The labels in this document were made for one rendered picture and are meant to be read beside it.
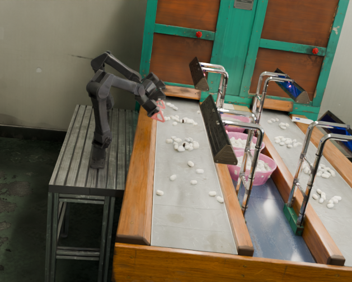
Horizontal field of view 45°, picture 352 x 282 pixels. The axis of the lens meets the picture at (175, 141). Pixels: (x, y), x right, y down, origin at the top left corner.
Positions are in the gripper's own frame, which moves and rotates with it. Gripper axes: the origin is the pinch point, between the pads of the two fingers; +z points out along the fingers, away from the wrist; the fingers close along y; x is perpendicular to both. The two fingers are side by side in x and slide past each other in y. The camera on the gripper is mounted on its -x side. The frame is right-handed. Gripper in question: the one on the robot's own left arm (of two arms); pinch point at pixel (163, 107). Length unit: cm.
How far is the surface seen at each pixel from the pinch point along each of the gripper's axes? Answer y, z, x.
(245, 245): -134, 26, -14
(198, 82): -33.0, -4.7, -30.0
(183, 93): 39.9, 10.2, -9.3
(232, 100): 45, 40, -31
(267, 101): 41, 56, -50
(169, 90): 40.1, 2.3, -3.0
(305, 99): -33, 42, -67
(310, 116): 45, 89, -66
